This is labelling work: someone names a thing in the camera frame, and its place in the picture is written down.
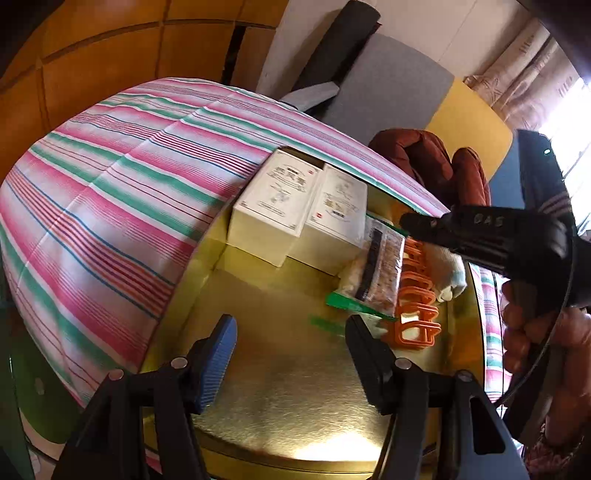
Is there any striped pink green tablecloth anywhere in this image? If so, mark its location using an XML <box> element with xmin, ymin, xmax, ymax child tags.
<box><xmin>0</xmin><ymin>78</ymin><xmax>509</xmax><ymax>462</ymax></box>

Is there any gold metal tin tray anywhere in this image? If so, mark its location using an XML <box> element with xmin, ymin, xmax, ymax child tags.
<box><xmin>139</xmin><ymin>185</ymin><xmax>485</xmax><ymax>474</ymax></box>

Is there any orange plastic rack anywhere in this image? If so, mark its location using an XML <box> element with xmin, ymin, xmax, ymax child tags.
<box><xmin>381</xmin><ymin>237</ymin><xmax>443</xmax><ymax>352</ymax></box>

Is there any black rolled mat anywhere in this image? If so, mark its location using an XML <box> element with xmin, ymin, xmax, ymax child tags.
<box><xmin>295</xmin><ymin>0</ymin><xmax>382</xmax><ymax>100</ymax></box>

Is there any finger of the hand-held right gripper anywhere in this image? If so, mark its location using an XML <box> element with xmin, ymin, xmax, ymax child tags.
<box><xmin>399</xmin><ymin>205</ymin><xmax>467</xmax><ymax>251</ymax></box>

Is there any beige patterned curtain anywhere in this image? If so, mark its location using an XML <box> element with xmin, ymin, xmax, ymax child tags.
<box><xmin>464</xmin><ymin>18</ymin><xmax>583</xmax><ymax>134</ymax></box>

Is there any printed cream cardboard box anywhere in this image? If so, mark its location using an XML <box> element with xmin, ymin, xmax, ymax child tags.
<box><xmin>288</xmin><ymin>164</ymin><xmax>369</xmax><ymax>278</ymax></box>
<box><xmin>226</xmin><ymin>147</ymin><xmax>326</xmax><ymax>268</ymax></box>

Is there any clear snack packet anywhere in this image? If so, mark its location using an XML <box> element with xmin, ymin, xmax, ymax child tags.
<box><xmin>325</xmin><ymin>212</ymin><xmax>407</xmax><ymax>321</ymax></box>

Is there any wooden wall cabinet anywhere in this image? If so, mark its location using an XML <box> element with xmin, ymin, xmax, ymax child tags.
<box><xmin>0</xmin><ymin>0</ymin><xmax>287</xmax><ymax>185</ymax></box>

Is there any red patterned garment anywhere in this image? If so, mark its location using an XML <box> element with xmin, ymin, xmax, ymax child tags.
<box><xmin>522</xmin><ymin>406</ymin><xmax>591</xmax><ymax>480</ymax></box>

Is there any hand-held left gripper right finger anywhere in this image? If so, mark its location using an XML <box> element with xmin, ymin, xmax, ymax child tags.
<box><xmin>345</xmin><ymin>315</ymin><xmax>532</xmax><ymax>480</ymax></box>

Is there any white cloth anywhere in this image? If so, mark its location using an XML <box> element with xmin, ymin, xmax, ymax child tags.
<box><xmin>422</xmin><ymin>242</ymin><xmax>466</xmax><ymax>303</ymax></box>

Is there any green plastic stool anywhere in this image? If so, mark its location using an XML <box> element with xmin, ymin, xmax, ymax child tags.
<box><xmin>9</xmin><ymin>351</ymin><xmax>84</xmax><ymax>444</ymax></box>

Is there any dark red padded jacket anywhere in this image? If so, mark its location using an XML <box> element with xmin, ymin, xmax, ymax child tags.
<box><xmin>368</xmin><ymin>129</ymin><xmax>492</xmax><ymax>215</ymax></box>

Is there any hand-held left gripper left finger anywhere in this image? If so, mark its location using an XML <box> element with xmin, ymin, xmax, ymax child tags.
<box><xmin>51</xmin><ymin>314</ymin><xmax>238</xmax><ymax>480</ymax></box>

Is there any window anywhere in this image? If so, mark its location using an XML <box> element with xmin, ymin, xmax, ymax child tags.
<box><xmin>540</xmin><ymin>78</ymin><xmax>591</xmax><ymax>232</ymax></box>

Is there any grey yellow blue armchair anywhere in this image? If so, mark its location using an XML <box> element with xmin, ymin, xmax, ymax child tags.
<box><xmin>279</xmin><ymin>34</ymin><xmax>527</xmax><ymax>213</ymax></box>

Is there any person's right hand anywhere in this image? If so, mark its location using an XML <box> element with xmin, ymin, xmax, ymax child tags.
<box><xmin>501</xmin><ymin>281</ymin><xmax>591</xmax><ymax>416</ymax></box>

